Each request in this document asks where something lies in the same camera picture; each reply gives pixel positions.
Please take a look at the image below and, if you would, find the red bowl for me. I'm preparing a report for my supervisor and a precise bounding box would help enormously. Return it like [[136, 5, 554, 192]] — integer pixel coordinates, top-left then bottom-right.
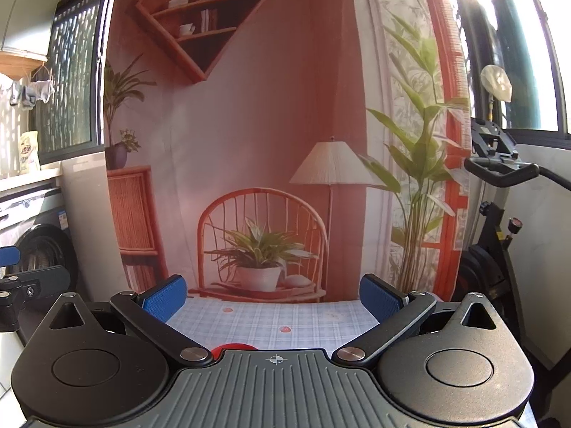
[[211, 342, 258, 362]]

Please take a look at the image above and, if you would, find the white detergent bag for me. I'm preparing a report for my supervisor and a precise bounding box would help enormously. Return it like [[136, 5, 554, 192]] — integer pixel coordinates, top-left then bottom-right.
[[19, 131, 41, 174]]

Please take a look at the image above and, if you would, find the hanging white garment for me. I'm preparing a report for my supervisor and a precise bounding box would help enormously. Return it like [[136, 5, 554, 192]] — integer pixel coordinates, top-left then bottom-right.
[[0, 72, 24, 107]]

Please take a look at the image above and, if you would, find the blue plaid printed tablecloth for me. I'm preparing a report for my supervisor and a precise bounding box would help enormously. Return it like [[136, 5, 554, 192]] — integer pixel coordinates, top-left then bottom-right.
[[167, 299, 381, 354]]

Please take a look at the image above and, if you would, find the hanging grey garment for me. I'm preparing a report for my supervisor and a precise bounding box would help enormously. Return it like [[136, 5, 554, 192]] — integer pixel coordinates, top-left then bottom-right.
[[22, 77, 56, 108]]

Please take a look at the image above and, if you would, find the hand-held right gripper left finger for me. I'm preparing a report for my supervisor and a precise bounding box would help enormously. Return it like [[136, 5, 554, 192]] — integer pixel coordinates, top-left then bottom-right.
[[48, 274, 214, 367]]

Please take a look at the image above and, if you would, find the clear plastic bag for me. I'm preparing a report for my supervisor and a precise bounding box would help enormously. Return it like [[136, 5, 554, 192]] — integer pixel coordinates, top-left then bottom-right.
[[480, 64, 513, 101]]

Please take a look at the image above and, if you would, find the printed wall backdrop cloth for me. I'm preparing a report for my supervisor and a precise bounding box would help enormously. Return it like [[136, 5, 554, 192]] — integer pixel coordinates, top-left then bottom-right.
[[102, 0, 472, 305]]

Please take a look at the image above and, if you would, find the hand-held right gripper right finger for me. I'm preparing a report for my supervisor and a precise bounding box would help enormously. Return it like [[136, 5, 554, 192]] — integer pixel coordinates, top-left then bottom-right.
[[332, 273, 501, 365]]

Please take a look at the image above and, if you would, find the dark framed glass window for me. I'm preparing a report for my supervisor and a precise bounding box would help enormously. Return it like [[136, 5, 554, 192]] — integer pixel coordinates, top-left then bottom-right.
[[459, 0, 571, 144]]

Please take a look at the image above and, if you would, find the window with metal grille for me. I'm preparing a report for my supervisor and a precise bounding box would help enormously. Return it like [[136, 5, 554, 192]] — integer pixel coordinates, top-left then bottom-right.
[[38, 2, 113, 167]]

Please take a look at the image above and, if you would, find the grey washing machine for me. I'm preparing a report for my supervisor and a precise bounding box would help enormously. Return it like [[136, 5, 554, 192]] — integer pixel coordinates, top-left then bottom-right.
[[0, 177, 96, 354]]

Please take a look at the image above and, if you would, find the black exercise bike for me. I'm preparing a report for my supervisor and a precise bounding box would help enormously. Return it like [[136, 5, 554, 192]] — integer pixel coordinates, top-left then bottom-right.
[[455, 116, 571, 394]]

